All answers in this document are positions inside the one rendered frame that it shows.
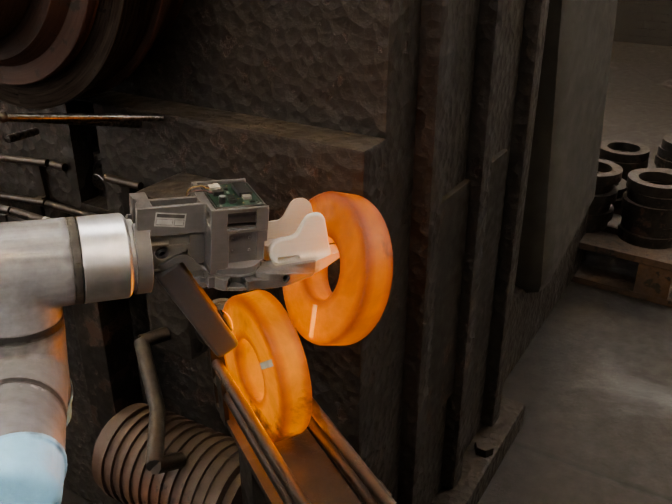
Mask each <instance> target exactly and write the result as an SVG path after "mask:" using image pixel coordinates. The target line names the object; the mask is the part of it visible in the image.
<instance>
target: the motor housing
mask: <svg viewBox="0 0 672 504"><path fill-rule="evenodd" d="M148 423H149V407H148V404H146V403H135V404H132V405H129V406H127V407H125V408H124V409H122V410H121V411H120V412H119V413H117V414H116V415H115V416H114V417H112V418H111V419H110V420H109V421H108V422H107V424H106V425H105V426H104V428H103V429H102V431H101V432H100V434H99V436H98V438H97V441H96V443H95V446H94V450H93V458H92V474H93V478H94V480H95V482H96V484H97V485H98V486H99V487H100V488H101V489H102V491H103V492H104V493H105V494H106V495H108V496H109V497H111V498H114V499H116V500H117V501H119V502H121V503H123V504H242V491H241V478H240V464H239V451H238V446H237V445H236V443H235V441H234V439H233V438H232V437H230V436H227V435H225V434H223V433H221V432H218V431H216V430H214V429H212V428H208V427H207V426H205V425H202V424H199V423H197V422H195V421H193V420H190V419H188V418H186V417H184V416H181V415H179V414H177V413H174V412H172V411H170V410H168V409H166V412H165V440H164V455H167V454H171V453H176V452H182V453H183V454H184V455H185V456H186V464H185V466H184V467H183V468H180V469H176V470H172V471H168V472H165V473H161V474H152V473H151V472H150V471H149V470H147V468H146V455H147V439H148Z"/></svg>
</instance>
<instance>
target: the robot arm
mask: <svg viewBox="0 0 672 504"><path fill-rule="evenodd" d="M190 189H191V192H190V193H189V194H188V196H187V193H188V191H189V190H190ZM190 195H191V196H190ZM129 206H130V214H126V216H125V217H124V216H123V215H122V214H120V213H111V214H99V215H88V216H76V217H62V218H49V219H37V220H24V221H11V222H0V504H61V502H62V494H63V485H64V479H65V477H66V473H67V465H68V464H67V455H66V452H65V445H66V426H68V424H69V422H70V420H71V416H72V400H73V385H72V381H71V379H70V374H69V363H68V352H67V341H66V330H65V319H64V312H63V306H70V305H77V304H83V303H85V304H87V303H94V302H102V301H110V300H117V299H125V298H130V297H131V295H132V293H133V292H134V294H135V295H137V294H145V293H151V292H152V289H153V283H154V275H155V277H156V279H157V280H158V282H159V283H160V284H161V285H162V287H163V288H164V289H165V290H166V292H167V293H168V294H169V296H170V297H171V298H172V299H173V301H174V302H175V303H176V305H177V306H178V307H179V308H180V310H181V311H182V312H183V314H184V315H185V316H186V317H187V319H188V320H189V321H190V322H191V324H192V325H193V326H194V328H195V334H196V336H197V338H198V340H199V341H200V342H201V343H203V344H204V345H206V346H208V347H210V348H211V349H212V351H213V352H214V353H215V355H216V356H218V357H222V356H224V355H226V354H227V353H228V352H230V351H231V350H233V349H234V348H236V347H237V346H238V341H237V339H236V337H235V335H234V333H233V332H232V331H233V323H232V320H231V318H230V317H229V315H228V314H227V313H226V312H224V311H222V310H220V309H217V307H216V306H215V305H214V303H213V302H212V301H211V299H210V298H209V297H208V295H207V294H206V292H205V291H204V290H203V288H205V287H208V288H215V289H217V290H221V291H243V290H247V291H250V290H254V289H270V288H278V287H284V286H288V285H291V284H294V283H296V282H299V281H301V280H304V279H306V278H309V277H311V276H313V275H314V273H316V272H318V271H320V270H322V269H324V268H325V267H327V266H329V265H330V264H331V263H333V262H334V261H336V260H337V259H338V258H340V256H339V251H338V248H337V246H336V244H335V242H334V241H333V239H332V238H330V237H328V234H327V228H326V223H325V218H324V216H323V215H322V214H321V213H318V212H313V211H312V206H311V203H310V202H309V201H308V200H307V199H305V198H296V199H294V200H292V201H291V202H290V203H289V205H288V207H287V209H286V211H285V213H284V214H283V216H282V217H281V218H280V219H278V220H273V221H269V205H266V204H265V203H264V201H263V200H262V199H261V198H260V197H259V196H258V194H257V193H256V192H255V191H254V190H253V188H252V187H251V186H250V185H249V184H248V183H247V182H246V179H245V178H240V179H225V180H210V181H195V182H191V187H189V188H188V189H187V190H186V193H185V197H171V198H158V199H148V197H147V195H146V194H145V192H140V193H129ZM262 259H264V260H266V261H263V260H262Z"/></svg>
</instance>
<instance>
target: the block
mask: <svg viewBox="0 0 672 504"><path fill-rule="evenodd" d="M210 180H214V179H210V178H206V177H201V176H197V175H193V174H188V173H179V174H176V175H174V176H171V177H169V178H167V179H164V180H162V181H160V182H157V183H155V184H153V185H151V186H148V187H146V188H144V189H141V190H139V191H137V192H136V193H140V192H145V194H146V195H147V197H148V199H158V198H171V197H185V193H186V190H187V189H188V188H189V187H191V182H195V181H210ZM203 290H204V291H205V292H206V294H207V295H208V297H209V298H210V299H211V301H212V300H215V299H218V298H228V299H230V298H231V297H232V295H231V291H221V290H217V289H215V288H208V287H205V288H203ZM146 300H147V307H148V315H149V323H150V331H152V330H155V329H158V328H161V327H167V328H168V329H169V332H170V335H171V338H170V340H167V341H165V342H162V343H159V344H156V345H154V346H155V347H156V348H158V349H160V350H163V351H166V352H168V353H171V354H174V355H176V356H179V357H181V358H184V359H187V360H193V359H196V358H198V357H199V356H200V355H202V354H203V353H204V352H206V351H207V350H208V349H209V347H208V346H206V345H204V344H203V343H201V342H200V341H199V340H198V338H197V336H196V334H195V328H194V326H193V325H192V324H191V322H190V321H189V320H188V319H187V317H186V316H185V315H184V314H183V312H182V311H181V310H180V308H179V307H178V306H177V305H176V303H175V302H174V301H173V299H172V298H171V297H170V296H169V294H168V293H167V292H166V290H165V289H164V288H163V287H162V285H161V284H160V283H159V282H158V280H157V279H156V277H155V275H154V283H153V289H152V292H151V293H146Z"/></svg>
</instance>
